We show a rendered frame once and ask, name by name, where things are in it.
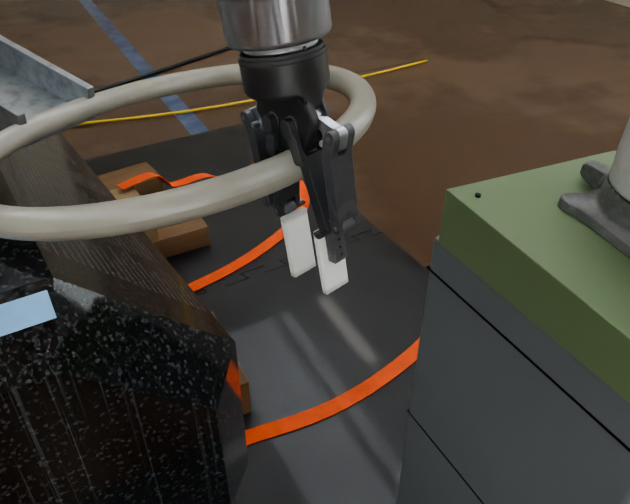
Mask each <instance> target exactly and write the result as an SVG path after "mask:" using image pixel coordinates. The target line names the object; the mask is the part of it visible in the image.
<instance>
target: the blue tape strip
mask: <svg viewBox="0 0 630 504"><path fill-rule="evenodd" d="M54 318H57V317H56V314H55V311H54V308H53V306H52V303H51V300H50V297H49V294H48V292H47V290H45V291H42V292H38V293H35V294H32V295H29V296H26V297H23V298H19V299H16V300H13V301H10V302H7V303H4V304H1V305H0V337H1V336H4V335H7V334H10V333H13V332H16V331H19V330H22V329H25V328H28V327H31V326H34V325H37V324H40V323H43V322H46V321H49V320H51V319H54Z"/></svg>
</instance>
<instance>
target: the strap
mask: <svg viewBox="0 0 630 504"><path fill-rule="evenodd" d="M153 177H157V178H158V179H159V180H160V181H161V182H162V183H165V184H167V185H170V186H172V187H179V186H183V185H186V184H189V183H191V182H194V181H197V180H200V179H203V178H208V177H217V176H213V175H210V174H207V173H199V174H194V175H191V176H188V177H186V178H183V179H180V180H177V181H173V182H168V181H167V180H166V179H164V178H163V177H162V176H159V175H157V174H154V173H152V172H148V173H143V174H140V175H138V176H135V177H133V178H131V179H129V180H126V181H124V182H122V183H120V184H118V185H116V186H118V187H119V188H121V189H123V190H125V189H127V188H129V187H131V186H133V185H136V184H138V183H140V182H142V181H144V180H147V179H149V178H153ZM299 182H300V198H301V199H303V200H304V201H305V204H304V205H302V206H303V207H305V208H307V210H308V207H309V202H310V198H309V194H308V191H307V188H306V186H305V184H304V183H303V181H302V180H300V181H299ZM304 201H303V202H304ZM302 206H300V207H302ZM300 207H298V208H300ZM298 208H296V209H298ZM283 238H284V237H283V232H282V227H281V228H280V229H279V230H278V231H277V232H275V233H274V234H273V235H272V236H270V237H269V238H268V239H266V240H265V241H264V242H262V243H261V244H260V245H258V246H257V247H255V248H254V249H252V250H251V251H249V252H248V253H246V254H245V255H243V256H242V257H240V258H238V259H237V260H235V261H233V262H231V263H230V264H228V265H226V266H224V267H222V268H220V269H219V270H217V271H215V272H213V273H211V274H208V275H206V276H204V277H202V278H200V279H198V280H196V281H194V282H192V283H190V284H188V286H189V287H190V288H191V289H192V290H193V292H195V291H197V290H199V289H201V288H203V287H205V286H207V285H209V284H211V283H214V282H216V281H218V280H220V279H222V278H224V277H225V276H227V275H229V274H231V273H233V272H235V271H236V270H238V269H240V268H242V267H243V266H245V265H247V264H248V263H250V262H251V261H253V260H254V259H256V258H258V257H259V256H260V255H262V254H263V253H265V252H266V251H268V250H269V249H270V248H272V247H273V246H274V245H276V244H277V243H278V242H279V241H281V240H282V239H283ZM419 340H420V337H419V338H418V339H417V340H416V341H415V342H414V343H413V344H412V345H411V346H410V347H409V348H408V349H407V350H406V351H405V352H403V353H402V354H401V355H400V356H398V357H397V358H396V359H395V360H393V361H392V362H391V363H389V364H388V365H387V366H385V367H384V368H383V369H381V370H380V371H378V372H377V373H376V374H374V375H373V376H371V377H370V378H368V379H367V380H365V381H364V382H362V383H361V384H359V385H357V386H355V387H354V388H352V389H350V390H349V391H347V392H345V393H343V394H341V395H339V396H337V397H335V398H333V399H331V400H329V401H327V402H325V403H323V404H321V405H318V406H316V407H313V408H311V409H308V410H306V411H303V412H300V413H298V414H295V415H292V416H289V417H285V418H282V419H279V420H276V421H273V422H269V423H266V424H263V425H260V426H257V427H254V428H250V429H247V430H245V435H246V444H247V445H250V444H253V443H257V442H260V441H263V440H266V439H269V438H272V437H275V436H278V435H281V434H284V433H288V432H291V431H294V430H297V429H300V428H303V427H306V426H308V425H311V424H314V423H316V422H318V421H321V420H323V419H326V418H328V417H330V416H332V415H334V414H337V413H339V412H341V411H343V410H344V409H346V408H348V407H350V406H352V405H354V404H356V403H357V402H359V401H361V400H363V399H364V398H366V397H367V396H369V395H371V394H372V393H374V392H375V391H377V390H378V389H380V388H381V387H383V386H384V385H385V384H387V383H388V382H390V381H391V380H392V379H394V378H395V377H396V376H398V375H399V374H400V373H402V372H403V371H404V370H405V369H407V368H408V367H409V366H410V365H412V364H413V363H414V362H415V361H416V360H417V354H418V347H419Z"/></svg>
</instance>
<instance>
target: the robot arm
mask: <svg viewBox="0 0 630 504"><path fill-rule="evenodd" d="M217 4H218V9H219V14H220V18H221V23H222V28H223V33H224V37H225V42H226V44H227V46H228V47H229V48H231V49H232V50H236V51H241V52H240V54H239V56H238V63H239V68H240V73H241V78H242V83H243V88H244V92H245V94H246V95H247V96H248V97H249V98H250V99H253V100H256V101H257V102H256V106H254V107H252V108H249V109H246V110H244V111H242V112H241V119H242V121H243V124H244V126H245V128H246V131H247V133H248V136H249V141H250V146H251V150H252V155H253V159H254V164H255V163H257V162H260V161H262V160H265V159H267V158H270V157H272V156H275V155H277V154H279V153H281V152H284V151H286V150H290V151H291V155H292V158H293V161H294V164H295V165H296V166H299V167H300V168H301V171H302V175H303V178H304V181H305V185H306V188H307V191H308V194H309V198H310V201H311V204H312V208H313V211H314V214H315V218H316V221H317V224H318V228H319V229H317V230H315V231H314V232H313V236H314V242H315V248H316V254H317V260H318V266H319V272H320V278H321V284H322V290H323V293H325V294H327V295H328V294H330V293H331V292H333V291H334V290H336V289H338V288H339V287H341V286H342V285H344V284H346V283H347V282H348V274H347V267H346V260H345V258H346V255H347V252H346V244H345V237H344V232H345V231H347V230H349V229H351V228H352V227H354V226H356V225H358V224H359V213H358V203H357V193H356V183H355V174H354V164H353V154H352V147H353V142H354V136H355V129H354V127H353V125H352V124H350V123H346V124H344V125H342V126H341V125H339V124H338V123H336V122H335V121H334V120H332V119H331V118H330V112H329V109H328V107H327V105H326V103H325V100H324V91H325V88H326V86H327V85H328V83H329V81H330V71H329V63H328V55H327V48H326V43H325V42H323V40H322V39H321V38H322V37H324V36H325V35H327V34H328V33H329V32H330V31H331V29H332V19H331V11H330V3H329V0H217ZM260 129H262V130H260ZM315 148H316V149H315ZM313 149H315V150H313ZM311 150H313V151H311ZM309 151H311V152H309ZM306 152H309V153H306ZM304 153H306V154H304ZM580 174H581V177H582V178H583V179H584V180H585V181H586V182H587V183H588V184H589V185H590V186H591V187H592V188H593V189H594V190H591V191H587V192H573V193H565V194H563V195H562V196H561V197H560V200H559V202H558V207H559V208H560V209H561V210H562V211H564V212H566V213H568V214H570V215H572V216H574V217H575V218H577V219H578V220H580V221H581V222H583V223H584V224H585V225H586V226H588V227H589V228H590V229H592V230H593V231H594V232H596V233H597V234H598V235H600V236H601V237H602V238H603V239H605V240H606V241H607V242H609V243H610V244H611V245H613V246H614V247H615V248H616V249H618V250H619V251H620V252H622V253H623V254H624V255H626V256H627V257H628V258H629V259H630V117H629V120H628V122H627V125H626V127H625V129H624V132H623V135H622V137H621V140H620V142H619V145H618V148H617V151H616V155H615V158H614V162H613V164H612V167H611V166H608V165H606V164H603V163H601V162H598V161H595V160H590V161H587V162H586V163H585V164H583V166H582V168H581V171H580ZM262 200H263V203H264V204H265V205H266V206H269V205H272V206H273V207H274V211H275V213H276V214H277V215H278V216H279V217H280V222H281V227H282V232H283V237H284V241H285V246H286V251H287V256H288V262H289V267H290V272H291V276H293V277H295V278H296V277H298V276H299V275H301V274H303V273H304V272H306V271H308V270H310V269H311V268H313V267H315V266H316V262H315V256H314V250H313V244H312V238H311V232H310V226H309V220H308V214H307V208H305V207H303V206H302V205H304V204H305V201H304V200H303V199H301V198H300V182H299V181H298V182H296V183H294V184H292V185H290V186H288V187H285V188H283V189H281V190H279V191H276V192H274V193H272V194H269V195H267V196H264V197H262ZM303 201H304V202H303ZM300 206H302V207H300ZM298 207H300V208H298ZM296 208H298V209H296Z"/></svg>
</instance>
